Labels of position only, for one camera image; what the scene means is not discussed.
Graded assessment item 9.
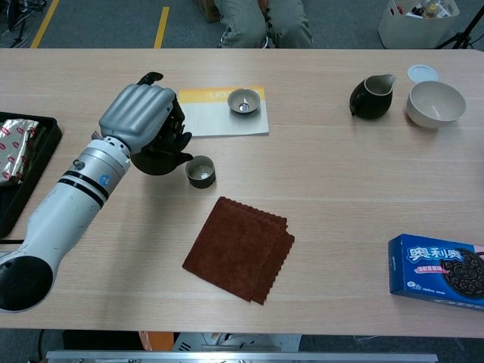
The black cast iron teapot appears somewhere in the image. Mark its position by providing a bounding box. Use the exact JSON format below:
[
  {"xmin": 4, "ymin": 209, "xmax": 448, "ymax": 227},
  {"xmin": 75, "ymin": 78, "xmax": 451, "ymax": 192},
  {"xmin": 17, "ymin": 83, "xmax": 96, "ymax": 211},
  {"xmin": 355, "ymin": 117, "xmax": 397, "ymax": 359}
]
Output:
[{"xmin": 130, "ymin": 113, "xmax": 195, "ymax": 177}]

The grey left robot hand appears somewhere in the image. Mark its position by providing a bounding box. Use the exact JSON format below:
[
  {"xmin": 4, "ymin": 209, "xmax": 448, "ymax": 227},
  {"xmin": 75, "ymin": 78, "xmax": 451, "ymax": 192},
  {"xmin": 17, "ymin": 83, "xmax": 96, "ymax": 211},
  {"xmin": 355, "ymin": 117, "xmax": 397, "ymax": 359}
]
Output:
[{"xmin": 98, "ymin": 71, "xmax": 193, "ymax": 156}]

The brown folded tea cloth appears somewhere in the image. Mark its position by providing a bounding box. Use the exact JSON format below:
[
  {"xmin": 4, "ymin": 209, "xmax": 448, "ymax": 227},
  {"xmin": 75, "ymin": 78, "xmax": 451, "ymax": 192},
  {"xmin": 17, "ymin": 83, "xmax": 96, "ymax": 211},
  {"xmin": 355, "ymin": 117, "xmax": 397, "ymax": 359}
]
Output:
[{"xmin": 181, "ymin": 196, "xmax": 296, "ymax": 306}]

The orange brown round object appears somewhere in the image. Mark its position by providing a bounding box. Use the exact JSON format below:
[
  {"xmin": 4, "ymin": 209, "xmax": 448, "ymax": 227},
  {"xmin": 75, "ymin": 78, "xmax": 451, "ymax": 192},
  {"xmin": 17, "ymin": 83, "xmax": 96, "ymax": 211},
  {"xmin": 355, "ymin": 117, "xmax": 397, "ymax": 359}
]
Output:
[{"xmin": 138, "ymin": 331, "xmax": 175, "ymax": 352}]

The chrome base stool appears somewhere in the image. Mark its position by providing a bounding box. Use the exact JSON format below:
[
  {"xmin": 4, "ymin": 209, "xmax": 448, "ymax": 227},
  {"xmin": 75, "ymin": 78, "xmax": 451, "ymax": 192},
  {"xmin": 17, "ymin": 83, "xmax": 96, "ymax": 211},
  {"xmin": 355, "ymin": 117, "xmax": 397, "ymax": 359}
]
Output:
[{"xmin": 218, "ymin": 28, "xmax": 276, "ymax": 49}]

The grey tea strainer bowl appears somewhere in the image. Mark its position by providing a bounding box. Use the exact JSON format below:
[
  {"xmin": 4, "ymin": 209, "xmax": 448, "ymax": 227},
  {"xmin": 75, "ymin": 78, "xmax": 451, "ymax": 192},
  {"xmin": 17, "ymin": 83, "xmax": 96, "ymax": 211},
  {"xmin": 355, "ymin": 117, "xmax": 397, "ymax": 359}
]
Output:
[{"xmin": 227, "ymin": 88, "xmax": 261, "ymax": 116}]

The blue Oreo cookie box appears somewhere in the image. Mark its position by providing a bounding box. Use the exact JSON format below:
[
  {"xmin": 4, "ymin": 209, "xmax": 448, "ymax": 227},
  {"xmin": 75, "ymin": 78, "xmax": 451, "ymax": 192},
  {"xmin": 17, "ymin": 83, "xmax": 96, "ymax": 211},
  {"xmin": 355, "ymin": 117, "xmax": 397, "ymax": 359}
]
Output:
[{"xmin": 388, "ymin": 233, "xmax": 484, "ymax": 312}]

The wooden crate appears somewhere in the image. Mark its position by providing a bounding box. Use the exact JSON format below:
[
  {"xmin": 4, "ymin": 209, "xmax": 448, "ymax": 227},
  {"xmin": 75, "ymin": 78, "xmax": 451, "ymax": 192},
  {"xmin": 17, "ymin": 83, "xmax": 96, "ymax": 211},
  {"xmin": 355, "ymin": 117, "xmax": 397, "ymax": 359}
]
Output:
[{"xmin": 194, "ymin": 0, "xmax": 221, "ymax": 23}]

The aluminium profile rail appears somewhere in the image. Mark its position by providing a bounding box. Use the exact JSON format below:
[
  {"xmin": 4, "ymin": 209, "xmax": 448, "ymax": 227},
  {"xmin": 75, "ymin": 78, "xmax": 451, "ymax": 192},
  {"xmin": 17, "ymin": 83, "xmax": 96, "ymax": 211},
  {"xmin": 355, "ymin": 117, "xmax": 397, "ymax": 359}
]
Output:
[{"xmin": 45, "ymin": 350, "xmax": 439, "ymax": 363}]

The white ceramic bowl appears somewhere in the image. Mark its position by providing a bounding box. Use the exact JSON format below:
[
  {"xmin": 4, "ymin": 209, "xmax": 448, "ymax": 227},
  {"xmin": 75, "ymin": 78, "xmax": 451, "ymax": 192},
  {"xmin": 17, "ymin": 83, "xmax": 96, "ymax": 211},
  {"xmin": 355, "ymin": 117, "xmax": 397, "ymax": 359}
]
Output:
[{"xmin": 406, "ymin": 80, "xmax": 467, "ymax": 129}]

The black plastic tray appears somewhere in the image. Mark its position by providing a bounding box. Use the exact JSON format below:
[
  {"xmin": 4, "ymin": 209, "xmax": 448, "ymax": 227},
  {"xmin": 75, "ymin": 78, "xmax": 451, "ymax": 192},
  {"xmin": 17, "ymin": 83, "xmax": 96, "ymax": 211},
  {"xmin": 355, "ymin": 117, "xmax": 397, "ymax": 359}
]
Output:
[{"xmin": 0, "ymin": 111, "xmax": 64, "ymax": 240}]

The yellow and white booklet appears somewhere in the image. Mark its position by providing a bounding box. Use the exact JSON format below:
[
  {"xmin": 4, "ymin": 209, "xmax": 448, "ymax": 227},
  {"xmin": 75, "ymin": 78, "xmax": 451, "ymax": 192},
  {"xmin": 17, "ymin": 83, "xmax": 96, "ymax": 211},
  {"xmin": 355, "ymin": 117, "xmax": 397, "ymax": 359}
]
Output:
[{"xmin": 176, "ymin": 85, "xmax": 270, "ymax": 139}]

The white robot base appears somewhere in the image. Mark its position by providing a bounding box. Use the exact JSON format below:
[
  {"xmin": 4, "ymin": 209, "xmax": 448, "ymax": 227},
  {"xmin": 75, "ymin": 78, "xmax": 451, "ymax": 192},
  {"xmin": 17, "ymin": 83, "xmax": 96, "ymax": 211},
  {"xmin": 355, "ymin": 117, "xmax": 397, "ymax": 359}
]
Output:
[{"xmin": 172, "ymin": 332, "xmax": 303, "ymax": 352}]

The dark pouring pitcher beige inside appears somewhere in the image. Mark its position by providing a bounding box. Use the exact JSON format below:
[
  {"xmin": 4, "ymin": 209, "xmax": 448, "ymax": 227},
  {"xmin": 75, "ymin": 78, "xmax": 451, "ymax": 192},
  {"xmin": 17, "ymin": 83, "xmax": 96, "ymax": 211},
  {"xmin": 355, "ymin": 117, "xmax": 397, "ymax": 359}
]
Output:
[{"xmin": 349, "ymin": 73, "xmax": 396, "ymax": 120}]

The black tripod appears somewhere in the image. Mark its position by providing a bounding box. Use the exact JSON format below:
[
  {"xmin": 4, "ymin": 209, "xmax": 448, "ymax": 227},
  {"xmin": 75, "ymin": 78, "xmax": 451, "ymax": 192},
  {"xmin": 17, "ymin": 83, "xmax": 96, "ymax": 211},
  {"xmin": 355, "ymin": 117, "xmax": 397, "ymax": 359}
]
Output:
[{"xmin": 434, "ymin": 0, "xmax": 484, "ymax": 50}]

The person in khaki trousers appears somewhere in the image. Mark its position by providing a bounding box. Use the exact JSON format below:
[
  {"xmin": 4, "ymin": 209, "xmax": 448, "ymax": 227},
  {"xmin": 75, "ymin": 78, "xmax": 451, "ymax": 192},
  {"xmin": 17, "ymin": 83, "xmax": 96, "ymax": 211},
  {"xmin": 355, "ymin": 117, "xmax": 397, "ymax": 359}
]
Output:
[{"xmin": 213, "ymin": 0, "xmax": 315, "ymax": 49}]

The white storage bin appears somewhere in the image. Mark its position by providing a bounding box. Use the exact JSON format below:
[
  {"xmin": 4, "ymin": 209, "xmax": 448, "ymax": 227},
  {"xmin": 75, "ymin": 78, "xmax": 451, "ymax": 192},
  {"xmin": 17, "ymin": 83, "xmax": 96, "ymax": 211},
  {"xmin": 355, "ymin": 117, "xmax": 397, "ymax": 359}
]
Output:
[{"xmin": 377, "ymin": 0, "xmax": 461, "ymax": 49}]

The white round lid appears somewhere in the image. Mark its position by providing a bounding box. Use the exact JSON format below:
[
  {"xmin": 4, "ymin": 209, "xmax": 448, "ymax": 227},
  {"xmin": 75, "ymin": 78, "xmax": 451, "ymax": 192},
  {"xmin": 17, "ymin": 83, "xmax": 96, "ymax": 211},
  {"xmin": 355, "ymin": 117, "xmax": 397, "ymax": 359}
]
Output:
[{"xmin": 407, "ymin": 64, "xmax": 440, "ymax": 83}]

